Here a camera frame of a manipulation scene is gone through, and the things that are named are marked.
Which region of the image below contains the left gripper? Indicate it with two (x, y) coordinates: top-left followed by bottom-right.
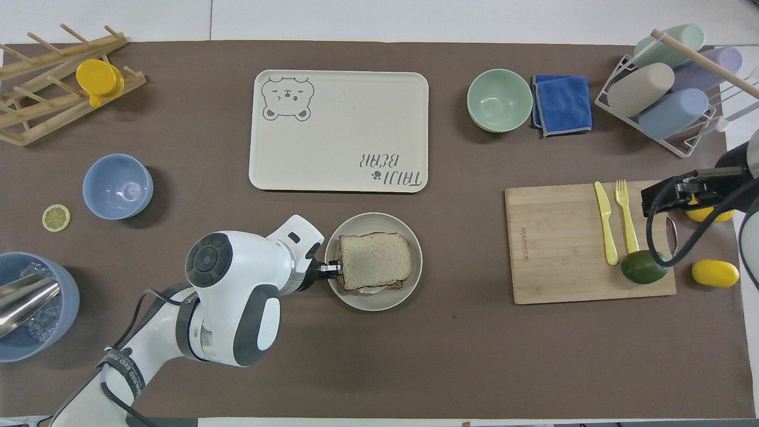
(299, 259), (329, 293)

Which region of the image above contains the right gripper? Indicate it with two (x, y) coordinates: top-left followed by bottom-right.
(691, 149), (752, 209)

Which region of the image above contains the sandwich of bread slices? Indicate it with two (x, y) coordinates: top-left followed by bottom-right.
(337, 232), (414, 291)

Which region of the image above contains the sandwich bottom half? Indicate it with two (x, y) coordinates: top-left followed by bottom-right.
(345, 279), (410, 296)

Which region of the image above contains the beige round plate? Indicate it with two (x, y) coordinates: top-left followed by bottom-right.
(324, 212), (423, 312)

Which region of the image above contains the yellow lemon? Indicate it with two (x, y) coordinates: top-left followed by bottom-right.
(685, 197), (736, 224)
(692, 259), (740, 289)

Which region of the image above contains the blue cup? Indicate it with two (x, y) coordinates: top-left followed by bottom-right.
(638, 88), (710, 141)

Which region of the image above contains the purple cup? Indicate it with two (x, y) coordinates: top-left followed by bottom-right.
(672, 46), (744, 93)

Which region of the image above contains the wooden rod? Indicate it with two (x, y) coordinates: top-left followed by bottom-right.
(651, 28), (759, 100)

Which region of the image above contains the beige cup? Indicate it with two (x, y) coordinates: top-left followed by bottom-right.
(607, 62), (675, 118)

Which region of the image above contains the yellow plastic fork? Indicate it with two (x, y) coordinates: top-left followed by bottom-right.
(614, 179), (640, 256)

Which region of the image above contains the green cup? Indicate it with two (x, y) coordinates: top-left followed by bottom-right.
(633, 24), (706, 69)

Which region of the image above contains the green avocado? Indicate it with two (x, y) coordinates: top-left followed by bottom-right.
(621, 250), (669, 285)

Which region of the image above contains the yellow plastic knife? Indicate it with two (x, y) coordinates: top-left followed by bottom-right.
(595, 181), (619, 266)

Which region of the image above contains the beige bear print tray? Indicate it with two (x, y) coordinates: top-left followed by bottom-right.
(248, 69), (429, 193)

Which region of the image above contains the blue cloth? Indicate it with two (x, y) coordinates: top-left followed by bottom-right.
(531, 74), (593, 138)

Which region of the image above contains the wooden cutting board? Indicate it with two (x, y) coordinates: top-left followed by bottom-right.
(505, 180), (677, 305)

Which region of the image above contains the blue bowl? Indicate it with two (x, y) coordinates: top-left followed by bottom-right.
(82, 154), (154, 221)

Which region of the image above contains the green bowl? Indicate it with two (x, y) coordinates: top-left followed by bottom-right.
(467, 69), (534, 133)

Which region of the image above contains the blue ice bucket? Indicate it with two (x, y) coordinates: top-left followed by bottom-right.
(0, 252), (80, 363)

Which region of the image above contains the lemon slice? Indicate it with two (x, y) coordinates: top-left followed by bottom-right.
(42, 204), (71, 232)

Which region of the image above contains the metal scoop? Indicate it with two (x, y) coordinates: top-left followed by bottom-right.
(0, 274), (62, 339)

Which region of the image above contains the yellow cup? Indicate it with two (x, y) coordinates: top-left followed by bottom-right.
(76, 59), (125, 108)

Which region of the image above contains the wooden dish rack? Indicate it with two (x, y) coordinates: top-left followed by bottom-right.
(0, 24), (147, 147)

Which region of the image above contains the white wire rack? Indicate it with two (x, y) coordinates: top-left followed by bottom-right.
(595, 52), (737, 159)

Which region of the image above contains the black cable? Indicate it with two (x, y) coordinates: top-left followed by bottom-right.
(100, 287), (197, 427)
(645, 168), (759, 266)

